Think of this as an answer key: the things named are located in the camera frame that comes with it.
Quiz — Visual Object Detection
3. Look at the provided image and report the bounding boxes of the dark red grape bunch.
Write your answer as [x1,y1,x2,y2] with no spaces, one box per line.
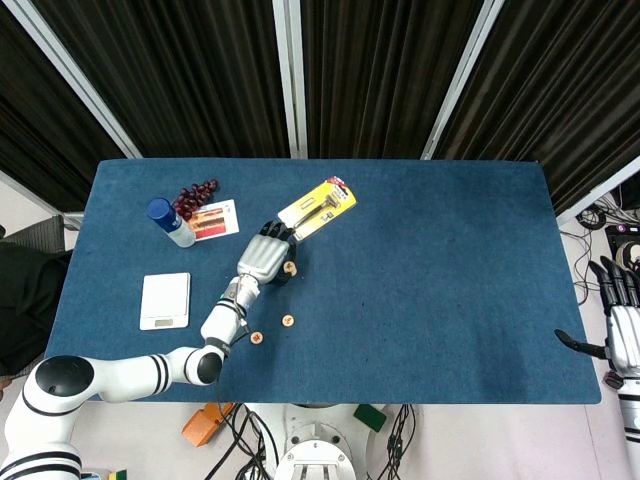
[171,178,221,220]

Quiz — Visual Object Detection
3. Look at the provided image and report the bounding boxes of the aluminium frame post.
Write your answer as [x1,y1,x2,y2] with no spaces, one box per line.
[554,154,640,225]
[421,0,506,161]
[272,0,309,160]
[0,169,85,231]
[8,0,145,160]

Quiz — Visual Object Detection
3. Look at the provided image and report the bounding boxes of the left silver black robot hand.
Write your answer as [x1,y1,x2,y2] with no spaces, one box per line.
[234,218,303,287]

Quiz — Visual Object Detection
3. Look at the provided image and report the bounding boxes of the tangled floor cables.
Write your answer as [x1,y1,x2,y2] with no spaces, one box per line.
[574,192,640,234]

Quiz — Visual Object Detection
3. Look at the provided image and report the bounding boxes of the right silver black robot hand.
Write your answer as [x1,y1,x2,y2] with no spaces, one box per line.
[553,255,640,376]

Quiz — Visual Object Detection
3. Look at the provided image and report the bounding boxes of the blue capped clear bottle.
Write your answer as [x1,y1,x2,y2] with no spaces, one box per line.
[146,197,197,249]

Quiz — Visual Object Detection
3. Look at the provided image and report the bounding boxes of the green block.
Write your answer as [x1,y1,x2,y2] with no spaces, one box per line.
[353,404,389,432]

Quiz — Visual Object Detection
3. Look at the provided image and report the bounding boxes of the white sneaker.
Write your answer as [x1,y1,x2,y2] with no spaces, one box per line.
[613,242,640,275]

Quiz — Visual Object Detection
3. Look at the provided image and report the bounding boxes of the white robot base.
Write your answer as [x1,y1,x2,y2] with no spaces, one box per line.
[273,403,389,480]

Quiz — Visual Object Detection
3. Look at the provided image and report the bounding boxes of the yellow razor blister pack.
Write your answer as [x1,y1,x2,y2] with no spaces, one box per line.
[277,175,359,243]

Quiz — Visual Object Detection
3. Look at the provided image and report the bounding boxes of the black floor cable bundle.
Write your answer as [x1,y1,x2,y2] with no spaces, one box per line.
[369,403,426,480]
[199,403,281,480]

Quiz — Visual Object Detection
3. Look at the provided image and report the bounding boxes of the black mesh office chair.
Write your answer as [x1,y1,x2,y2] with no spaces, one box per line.
[0,217,75,379]

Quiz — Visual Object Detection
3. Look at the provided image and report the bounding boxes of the orange floor device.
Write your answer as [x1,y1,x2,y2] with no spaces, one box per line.
[181,402,235,449]

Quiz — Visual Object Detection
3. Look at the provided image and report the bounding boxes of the white card with red picture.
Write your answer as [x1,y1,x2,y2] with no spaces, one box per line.
[187,198,240,244]

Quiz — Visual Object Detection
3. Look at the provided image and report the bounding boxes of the blue felt table cloth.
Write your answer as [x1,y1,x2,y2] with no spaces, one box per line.
[37,158,603,405]

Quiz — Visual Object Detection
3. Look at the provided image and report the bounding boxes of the black curtain panel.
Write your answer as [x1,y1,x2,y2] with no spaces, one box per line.
[32,0,292,160]
[433,0,640,216]
[0,0,126,214]
[298,0,485,160]

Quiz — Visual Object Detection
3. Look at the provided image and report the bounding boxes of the black device with purple logo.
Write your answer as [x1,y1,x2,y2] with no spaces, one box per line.
[604,223,640,251]

